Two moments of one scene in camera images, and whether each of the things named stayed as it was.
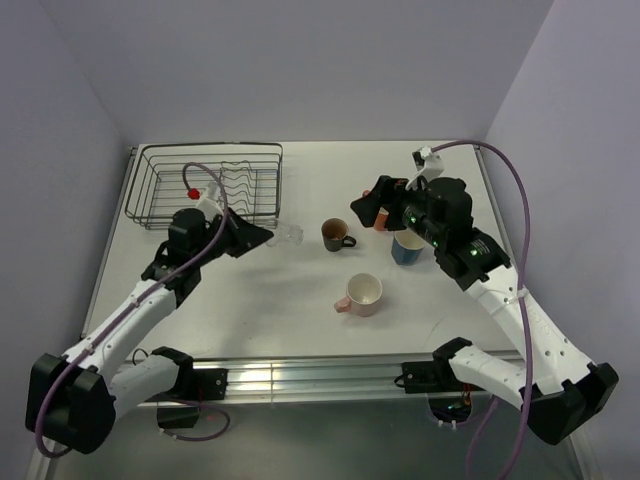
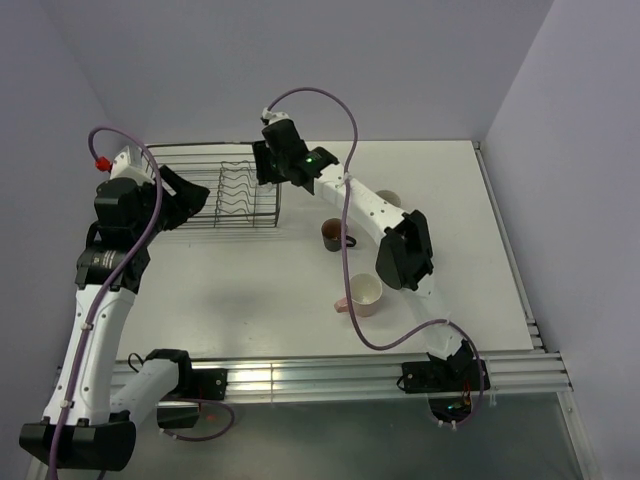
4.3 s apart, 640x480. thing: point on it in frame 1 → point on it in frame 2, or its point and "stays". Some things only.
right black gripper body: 402,200 → 269,169
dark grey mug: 334,232 stays
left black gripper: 244,234 → 186,201
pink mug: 363,292 stays
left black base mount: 209,384 stays
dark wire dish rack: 170,177 stays
